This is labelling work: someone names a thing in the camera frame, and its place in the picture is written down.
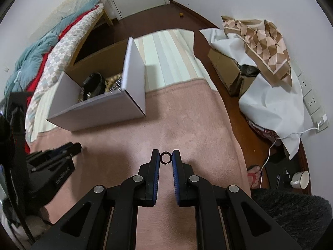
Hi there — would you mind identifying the silver charm bracelet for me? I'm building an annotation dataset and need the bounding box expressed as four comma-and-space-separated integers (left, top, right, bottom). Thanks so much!
77, 89, 90, 103

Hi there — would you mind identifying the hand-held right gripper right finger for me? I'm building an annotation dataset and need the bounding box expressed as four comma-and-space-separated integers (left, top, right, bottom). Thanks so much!
53, 142, 83, 157

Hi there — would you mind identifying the wall socket panel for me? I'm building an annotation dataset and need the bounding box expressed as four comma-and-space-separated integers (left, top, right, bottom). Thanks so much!
297, 66, 329, 133

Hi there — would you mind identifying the black smart band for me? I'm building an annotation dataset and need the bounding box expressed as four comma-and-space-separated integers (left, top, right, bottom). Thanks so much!
82, 73, 107, 99

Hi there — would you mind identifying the wooden bead bracelet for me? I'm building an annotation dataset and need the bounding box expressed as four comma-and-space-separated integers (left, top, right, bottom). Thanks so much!
104, 74, 124, 92

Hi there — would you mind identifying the red patterned cloth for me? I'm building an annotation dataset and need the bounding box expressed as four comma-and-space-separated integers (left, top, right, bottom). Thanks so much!
250, 121, 283, 146

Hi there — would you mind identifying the dark grey fluffy rug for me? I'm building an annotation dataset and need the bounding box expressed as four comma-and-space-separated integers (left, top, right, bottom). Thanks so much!
251, 189, 332, 250

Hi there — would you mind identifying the red flip-flop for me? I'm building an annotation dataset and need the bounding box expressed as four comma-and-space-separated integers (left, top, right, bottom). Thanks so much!
246, 172, 257, 188

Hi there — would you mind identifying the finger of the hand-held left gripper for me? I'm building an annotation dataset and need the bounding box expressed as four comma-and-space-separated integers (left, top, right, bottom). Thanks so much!
172, 149, 304, 250
30, 149, 160, 250

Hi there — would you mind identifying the teal quilt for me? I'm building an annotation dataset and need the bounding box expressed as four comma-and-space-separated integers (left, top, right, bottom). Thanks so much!
4, 0, 99, 97

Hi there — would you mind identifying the white charger cable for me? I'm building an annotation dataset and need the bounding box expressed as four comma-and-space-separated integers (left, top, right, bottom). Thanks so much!
260, 125, 320, 188

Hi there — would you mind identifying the person's foot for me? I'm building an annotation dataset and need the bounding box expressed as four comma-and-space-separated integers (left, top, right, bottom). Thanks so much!
246, 165, 262, 189

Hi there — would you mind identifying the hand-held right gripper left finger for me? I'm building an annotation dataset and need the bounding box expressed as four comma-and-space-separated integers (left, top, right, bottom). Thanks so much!
25, 150, 72, 173

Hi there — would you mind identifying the brown cardboard box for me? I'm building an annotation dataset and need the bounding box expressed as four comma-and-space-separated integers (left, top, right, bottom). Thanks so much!
208, 48, 258, 98

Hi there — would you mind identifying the white cup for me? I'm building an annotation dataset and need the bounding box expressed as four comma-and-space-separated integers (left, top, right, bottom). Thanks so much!
290, 170, 311, 189

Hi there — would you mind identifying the white charger plug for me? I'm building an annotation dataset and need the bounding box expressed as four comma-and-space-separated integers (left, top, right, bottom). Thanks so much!
316, 115, 328, 129

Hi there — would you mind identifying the brown checkered scarf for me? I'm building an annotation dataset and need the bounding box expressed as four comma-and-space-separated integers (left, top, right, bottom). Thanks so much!
221, 16, 293, 86

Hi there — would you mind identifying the pink striped table blanket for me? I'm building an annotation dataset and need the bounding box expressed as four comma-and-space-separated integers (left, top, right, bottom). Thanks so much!
26, 29, 251, 250

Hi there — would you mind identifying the white cardboard box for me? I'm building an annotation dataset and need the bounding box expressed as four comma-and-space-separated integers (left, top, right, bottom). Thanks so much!
45, 37, 147, 132

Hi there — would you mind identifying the wooden bed frame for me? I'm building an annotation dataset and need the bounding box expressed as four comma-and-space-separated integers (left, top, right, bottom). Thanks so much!
70, 6, 115, 65

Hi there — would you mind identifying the cream quilted bed pad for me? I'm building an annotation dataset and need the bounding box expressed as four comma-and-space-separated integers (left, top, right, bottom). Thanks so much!
29, 0, 101, 41

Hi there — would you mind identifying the dark flat floor object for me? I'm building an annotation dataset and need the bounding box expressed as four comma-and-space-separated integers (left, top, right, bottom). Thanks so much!
265, 151, 299, 190

